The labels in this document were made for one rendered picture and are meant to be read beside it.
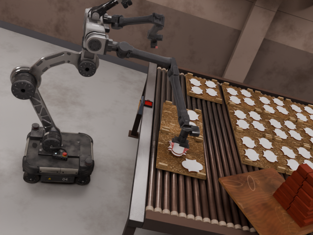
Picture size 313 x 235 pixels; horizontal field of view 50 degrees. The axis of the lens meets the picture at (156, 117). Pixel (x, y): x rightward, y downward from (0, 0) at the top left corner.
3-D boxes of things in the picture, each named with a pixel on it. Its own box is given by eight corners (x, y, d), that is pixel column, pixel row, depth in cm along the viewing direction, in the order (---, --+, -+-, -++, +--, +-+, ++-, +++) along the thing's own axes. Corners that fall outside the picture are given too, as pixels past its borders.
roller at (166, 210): (160, 221, 192) (162, 215, 189) (165, 72, 354) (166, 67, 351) (168, 222, 193) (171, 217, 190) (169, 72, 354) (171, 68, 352)
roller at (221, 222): (217, 232, 196) (220, 227, 193) (196, 79, 358) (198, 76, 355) (225, 234, 197) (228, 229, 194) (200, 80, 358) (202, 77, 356)
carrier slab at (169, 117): (159, 130, 256) (160, 129, 255) (163, 103, 290) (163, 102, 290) (202, 142, 259) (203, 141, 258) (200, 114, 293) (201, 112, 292)
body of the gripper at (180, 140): (173, 137, 231) (177, 129, 227) (187, 141, 232) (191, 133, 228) (173, 143, 226) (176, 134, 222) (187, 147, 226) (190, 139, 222)
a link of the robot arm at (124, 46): (174, 64, 249) (180, 57, 240) (173, 79, 243) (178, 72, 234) (117, 48, 238) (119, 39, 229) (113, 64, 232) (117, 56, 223)
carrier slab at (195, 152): (155, 168, 221) (156, 166, 220) (159, 131, 255) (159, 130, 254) (205, 180, 224) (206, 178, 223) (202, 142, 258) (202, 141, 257)
